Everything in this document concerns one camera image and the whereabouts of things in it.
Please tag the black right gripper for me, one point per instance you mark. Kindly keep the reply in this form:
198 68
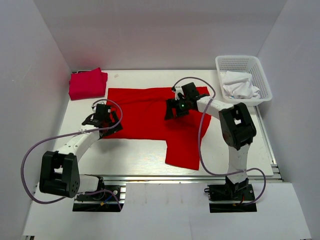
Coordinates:
171 103

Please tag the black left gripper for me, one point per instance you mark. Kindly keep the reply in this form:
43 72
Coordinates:
112 131

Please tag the red t-shirt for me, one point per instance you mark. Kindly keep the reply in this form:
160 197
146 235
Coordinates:
144 113

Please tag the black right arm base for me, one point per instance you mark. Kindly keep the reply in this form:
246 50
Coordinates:
223 200

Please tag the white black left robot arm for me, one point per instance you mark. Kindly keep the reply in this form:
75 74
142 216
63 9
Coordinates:
59 174

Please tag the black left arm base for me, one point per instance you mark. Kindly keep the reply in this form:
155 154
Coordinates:
103 202

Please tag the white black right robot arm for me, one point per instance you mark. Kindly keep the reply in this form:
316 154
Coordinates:
237 128

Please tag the folded crimson t-shirt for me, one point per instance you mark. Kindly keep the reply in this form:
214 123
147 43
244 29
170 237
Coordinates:
87 84

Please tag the white t-shirt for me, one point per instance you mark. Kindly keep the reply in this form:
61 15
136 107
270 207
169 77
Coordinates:
239 85

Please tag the white plastic basket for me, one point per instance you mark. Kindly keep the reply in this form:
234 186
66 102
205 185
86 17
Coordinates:
244 63

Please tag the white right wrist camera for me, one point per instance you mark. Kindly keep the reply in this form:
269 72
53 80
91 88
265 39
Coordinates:
178 92

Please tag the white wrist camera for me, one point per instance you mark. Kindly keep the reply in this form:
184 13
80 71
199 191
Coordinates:
178 92
93 107

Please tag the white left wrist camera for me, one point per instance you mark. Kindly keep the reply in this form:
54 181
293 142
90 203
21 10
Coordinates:
93 107

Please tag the aluminium rail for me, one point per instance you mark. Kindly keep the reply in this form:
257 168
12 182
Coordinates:
276 177

